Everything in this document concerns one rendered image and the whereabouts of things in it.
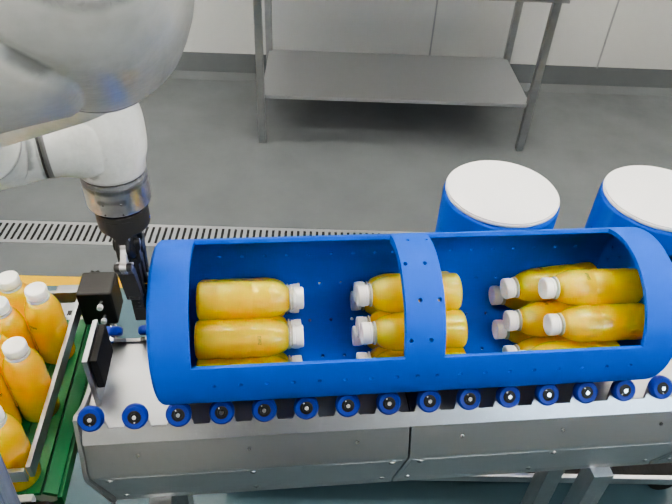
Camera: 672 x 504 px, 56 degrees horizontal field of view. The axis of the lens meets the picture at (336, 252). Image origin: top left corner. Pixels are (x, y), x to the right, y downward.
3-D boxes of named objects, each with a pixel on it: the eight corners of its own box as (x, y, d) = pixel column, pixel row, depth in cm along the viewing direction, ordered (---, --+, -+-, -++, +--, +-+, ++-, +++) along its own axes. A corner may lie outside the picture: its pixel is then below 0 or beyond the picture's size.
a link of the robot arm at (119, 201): (71, 188, 84) (81, 224, 88) (142, 187, 85) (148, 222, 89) (85, 152, 91) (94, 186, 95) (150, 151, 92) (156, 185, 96)
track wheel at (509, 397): (505, 413, 117) (501, 410, 119) (526, 401, 117) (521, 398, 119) (494, 392, 116) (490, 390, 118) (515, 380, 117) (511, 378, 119)
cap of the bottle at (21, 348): (33, 345, 109) (31, 338, 108) (19, 362, 106) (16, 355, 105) (14, 340, 110) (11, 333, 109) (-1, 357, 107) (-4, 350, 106)
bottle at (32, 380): (67, 399, 121) (45, 341, 110) (46, 428, 116) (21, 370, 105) (37, 390, 122) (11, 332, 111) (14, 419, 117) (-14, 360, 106)
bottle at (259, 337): (197, 318, 110) (292, 314, 112) (198, 356, 111) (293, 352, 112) (192, 322, 104) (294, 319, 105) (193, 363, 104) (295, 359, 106)
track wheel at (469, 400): (465, 416, 116) (462, 412, 118) (486, 403, 116) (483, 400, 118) (454, 395, 116) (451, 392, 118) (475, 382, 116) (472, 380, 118)
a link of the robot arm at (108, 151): (145, 143, 93) (49, 158, 89) (127, 39, 83) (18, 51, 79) (158, 182, 86) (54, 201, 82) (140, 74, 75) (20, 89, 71)
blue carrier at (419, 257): (645, 411, 117) (707, 299, 100) (162, 439, 109) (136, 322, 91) (584, 304, 139) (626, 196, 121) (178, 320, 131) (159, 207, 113)
